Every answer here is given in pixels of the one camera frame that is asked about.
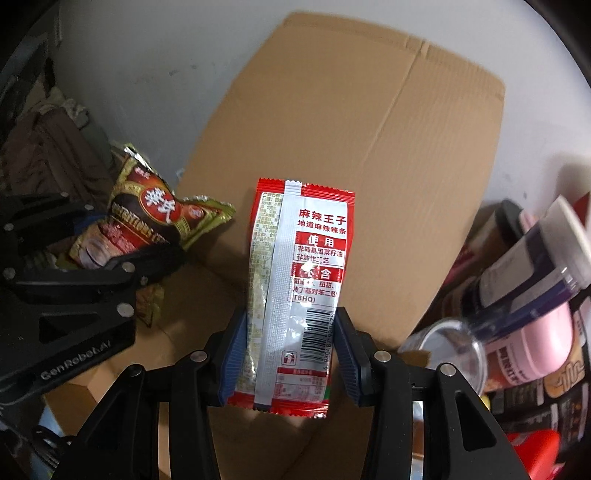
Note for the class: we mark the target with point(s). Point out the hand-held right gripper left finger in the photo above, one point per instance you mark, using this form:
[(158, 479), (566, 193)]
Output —
[(233, 360)]

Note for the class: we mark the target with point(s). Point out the brown bottle black cap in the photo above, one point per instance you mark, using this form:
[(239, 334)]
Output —
[(496, 240)]

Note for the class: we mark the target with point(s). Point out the dark chair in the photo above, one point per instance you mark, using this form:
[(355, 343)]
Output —
[(23, 41)]

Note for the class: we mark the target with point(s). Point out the light blue floral sheet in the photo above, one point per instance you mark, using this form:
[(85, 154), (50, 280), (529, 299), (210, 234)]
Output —
[(51, 422)]

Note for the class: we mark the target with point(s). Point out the red silver snack packet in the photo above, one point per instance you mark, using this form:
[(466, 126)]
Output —
[(318, 258)]

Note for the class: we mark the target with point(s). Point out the pink canister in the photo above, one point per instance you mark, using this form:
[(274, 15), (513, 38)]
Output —
[(549, 337)]

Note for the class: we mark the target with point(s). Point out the black printed package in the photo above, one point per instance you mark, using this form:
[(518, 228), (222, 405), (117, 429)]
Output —
[(568, 387)]

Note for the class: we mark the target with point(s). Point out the red lid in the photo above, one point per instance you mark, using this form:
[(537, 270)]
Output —
[(531, 452)]

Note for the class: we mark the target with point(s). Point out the clear plastic cup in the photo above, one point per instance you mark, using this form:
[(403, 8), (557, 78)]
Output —
[(443, 350)]

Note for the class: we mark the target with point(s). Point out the brown cardboard box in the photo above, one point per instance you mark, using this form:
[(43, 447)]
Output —
[(360, 152)]

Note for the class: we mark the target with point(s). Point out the purple canister white lid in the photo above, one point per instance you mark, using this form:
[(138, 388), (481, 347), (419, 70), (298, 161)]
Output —
[(531, 272)]

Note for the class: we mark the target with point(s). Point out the brown cloth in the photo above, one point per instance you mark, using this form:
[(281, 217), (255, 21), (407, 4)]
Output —
[(51, 143)]

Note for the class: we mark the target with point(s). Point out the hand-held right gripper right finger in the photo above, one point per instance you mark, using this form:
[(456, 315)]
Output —
[(346, 360)]

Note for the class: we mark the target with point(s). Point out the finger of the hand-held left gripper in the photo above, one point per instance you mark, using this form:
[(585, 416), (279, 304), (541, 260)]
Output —
[(41, 207), (138, 263)]

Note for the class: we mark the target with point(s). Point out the gold brown snack packet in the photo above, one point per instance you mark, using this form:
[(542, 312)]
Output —
[(152, 203)]

